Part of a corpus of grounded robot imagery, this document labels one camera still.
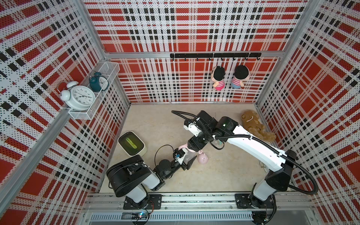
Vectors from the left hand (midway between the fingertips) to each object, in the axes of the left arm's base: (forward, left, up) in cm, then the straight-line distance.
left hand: (192, 150), depth 81 cm
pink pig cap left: (-3, -6, -7) cm, 10 cm away
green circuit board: (-31, +27, -9) cm, 42 cm away
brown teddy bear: (+23, -42, -4) cm, 48 cm away
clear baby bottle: (-4, +2, +1) cm, 5 cm away
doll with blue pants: (+46, -34, +21) cm, 61 cm away
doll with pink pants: (+45, -18, +20) cm, 52 cm away
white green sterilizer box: (+7, +40, -6) cm, 41 cm away
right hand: (-2, -2, +12) cm, 12 cm away
